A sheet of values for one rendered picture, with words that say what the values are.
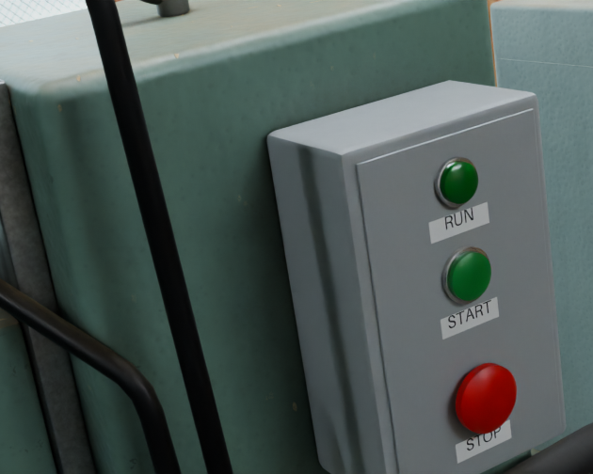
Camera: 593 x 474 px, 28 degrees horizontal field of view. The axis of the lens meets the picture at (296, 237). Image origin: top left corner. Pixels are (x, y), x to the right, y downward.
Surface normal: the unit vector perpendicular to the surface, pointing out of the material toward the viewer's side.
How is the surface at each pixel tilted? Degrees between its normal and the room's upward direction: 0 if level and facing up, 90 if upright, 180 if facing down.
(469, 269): 87
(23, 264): 90
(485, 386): 82
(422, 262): 90
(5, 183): 90
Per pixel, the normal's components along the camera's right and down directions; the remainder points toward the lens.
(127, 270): 0.51, 0.20
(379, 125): -0.15, -0.94
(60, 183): -0.24, 0.35
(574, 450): 0.12, -0.71
